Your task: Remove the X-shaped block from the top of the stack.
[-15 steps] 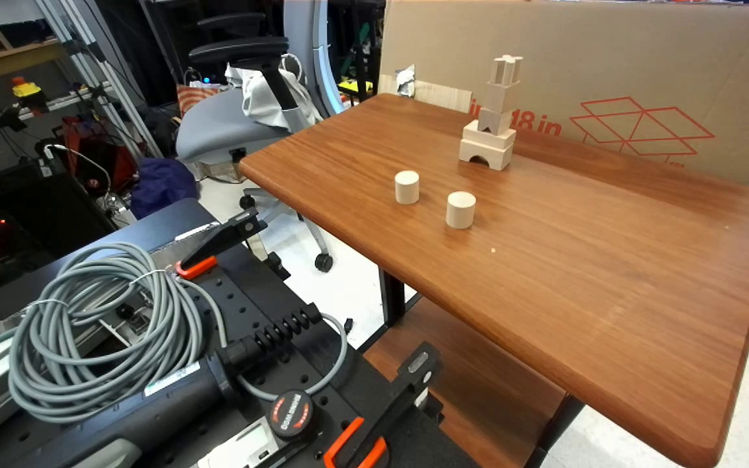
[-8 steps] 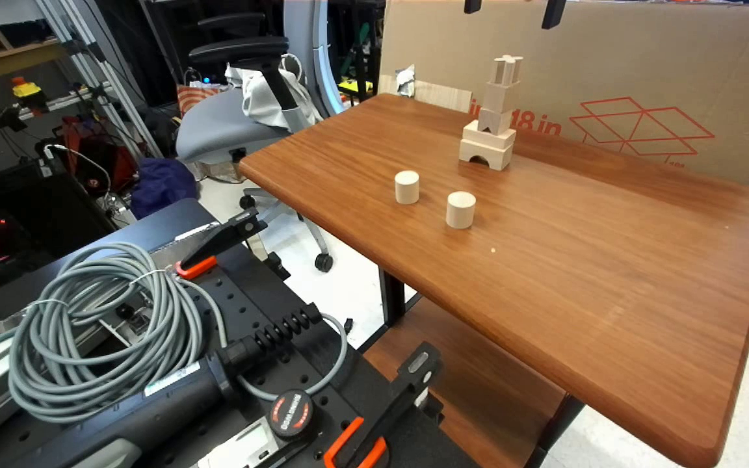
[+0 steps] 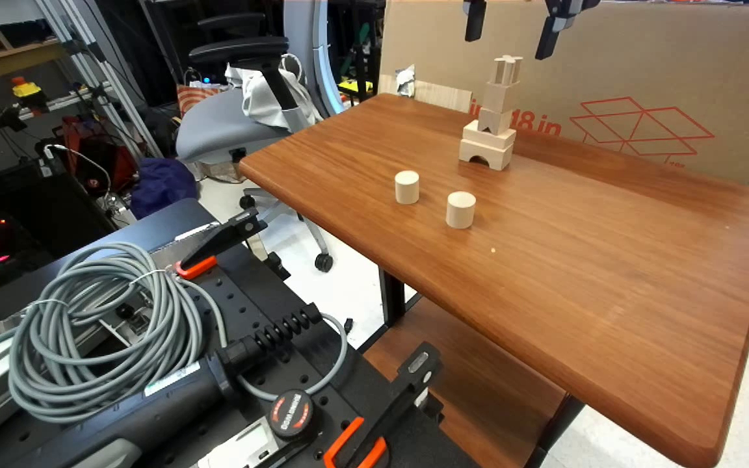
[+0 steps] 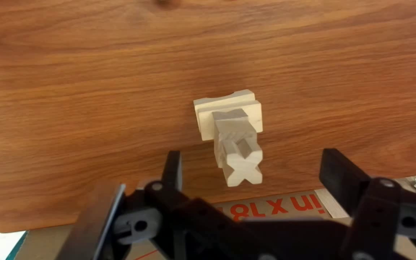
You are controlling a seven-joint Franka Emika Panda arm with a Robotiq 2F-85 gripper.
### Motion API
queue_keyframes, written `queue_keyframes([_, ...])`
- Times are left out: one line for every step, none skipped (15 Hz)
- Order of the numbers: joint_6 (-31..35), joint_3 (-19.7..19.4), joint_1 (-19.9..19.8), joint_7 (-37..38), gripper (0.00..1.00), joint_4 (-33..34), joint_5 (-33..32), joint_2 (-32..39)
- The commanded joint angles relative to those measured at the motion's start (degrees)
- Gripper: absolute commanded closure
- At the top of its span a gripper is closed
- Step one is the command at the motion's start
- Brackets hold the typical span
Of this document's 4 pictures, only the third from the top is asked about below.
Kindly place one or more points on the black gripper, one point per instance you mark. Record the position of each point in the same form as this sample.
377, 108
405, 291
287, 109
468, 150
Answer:
572, 3

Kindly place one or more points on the tall rectangular wooden block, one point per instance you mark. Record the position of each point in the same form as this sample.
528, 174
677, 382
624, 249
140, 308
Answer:
495, 109

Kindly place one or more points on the flat wooden slab block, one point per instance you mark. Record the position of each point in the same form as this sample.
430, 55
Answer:
490, 137

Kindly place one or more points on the wooden arch block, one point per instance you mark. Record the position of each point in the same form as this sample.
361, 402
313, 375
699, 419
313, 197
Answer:
481, 159

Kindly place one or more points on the short wooden cylinder block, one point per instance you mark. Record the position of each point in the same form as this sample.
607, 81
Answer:
461, 208
405, 185

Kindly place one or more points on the large cardboard box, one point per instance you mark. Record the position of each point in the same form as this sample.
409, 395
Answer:
650, 60

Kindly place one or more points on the silver plastic bag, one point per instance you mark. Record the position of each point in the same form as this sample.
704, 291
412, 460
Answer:
258, 96

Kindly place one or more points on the black table leg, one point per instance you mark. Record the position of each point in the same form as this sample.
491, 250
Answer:
391, 301

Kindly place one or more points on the grey office chair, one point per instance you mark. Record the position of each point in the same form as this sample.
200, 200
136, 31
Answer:
209, 132

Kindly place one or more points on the orange and black bar clamp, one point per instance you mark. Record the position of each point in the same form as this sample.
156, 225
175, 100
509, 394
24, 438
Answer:
222, 237
375, 418

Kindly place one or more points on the wooden lower table shelf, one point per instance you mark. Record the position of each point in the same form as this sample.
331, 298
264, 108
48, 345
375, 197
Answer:
468, 390

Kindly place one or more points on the black perforated mounting board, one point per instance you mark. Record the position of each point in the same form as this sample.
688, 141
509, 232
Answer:
252, 295

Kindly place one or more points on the dark blue bag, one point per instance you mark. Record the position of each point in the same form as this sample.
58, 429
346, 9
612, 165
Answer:
161, 185

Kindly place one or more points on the red and black machine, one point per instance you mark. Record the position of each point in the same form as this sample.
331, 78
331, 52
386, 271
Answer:
88, 150

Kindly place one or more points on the red and black round knob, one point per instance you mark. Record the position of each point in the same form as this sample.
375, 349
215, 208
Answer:
292, 414

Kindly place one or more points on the yellow and red emergency button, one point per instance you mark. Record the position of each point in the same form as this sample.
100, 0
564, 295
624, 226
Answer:
27, 89

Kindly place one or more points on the white curved post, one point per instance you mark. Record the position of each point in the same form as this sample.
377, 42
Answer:
323, 52

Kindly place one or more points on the aluminium frame posts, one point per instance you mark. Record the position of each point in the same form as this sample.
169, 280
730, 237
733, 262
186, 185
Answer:
88, 60

